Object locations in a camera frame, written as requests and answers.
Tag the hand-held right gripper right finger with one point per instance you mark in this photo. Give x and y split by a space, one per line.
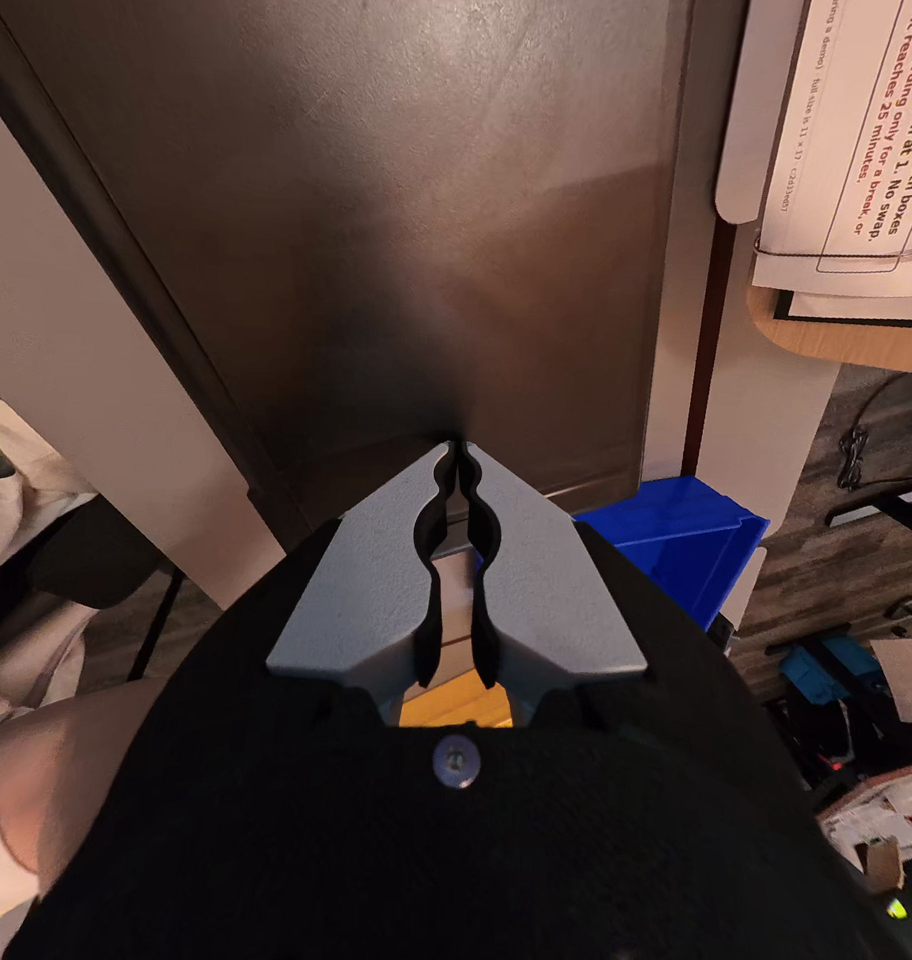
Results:
553 592

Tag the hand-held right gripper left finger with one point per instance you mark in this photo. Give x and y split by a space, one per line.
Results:
358 585

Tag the blue plastic bin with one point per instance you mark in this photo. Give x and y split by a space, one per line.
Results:
681 540

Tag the yellow flat object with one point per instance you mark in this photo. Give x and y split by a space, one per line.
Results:
456 701

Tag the black chair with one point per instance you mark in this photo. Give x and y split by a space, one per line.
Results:
95 555

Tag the blue tool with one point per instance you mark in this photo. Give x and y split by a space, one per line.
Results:
831 667

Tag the black metal stand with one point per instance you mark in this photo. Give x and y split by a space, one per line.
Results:
876 510

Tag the person's white clothing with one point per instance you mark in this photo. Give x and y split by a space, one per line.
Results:
28 495

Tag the person's bare leg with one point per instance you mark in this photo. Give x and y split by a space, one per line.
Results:
58 772

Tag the brown cardboard sheet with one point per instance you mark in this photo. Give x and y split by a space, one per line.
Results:
910 679

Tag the light wooden board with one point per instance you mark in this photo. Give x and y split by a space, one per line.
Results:
823 341

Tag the cluttered cardboard box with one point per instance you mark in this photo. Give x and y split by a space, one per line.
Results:
883 817

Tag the black bordered paper sheet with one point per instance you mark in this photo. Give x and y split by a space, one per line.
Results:
846 311

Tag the white cardboard piece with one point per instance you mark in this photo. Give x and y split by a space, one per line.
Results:
756 112

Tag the printed instruction sheet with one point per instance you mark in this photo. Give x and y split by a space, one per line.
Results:
861 112

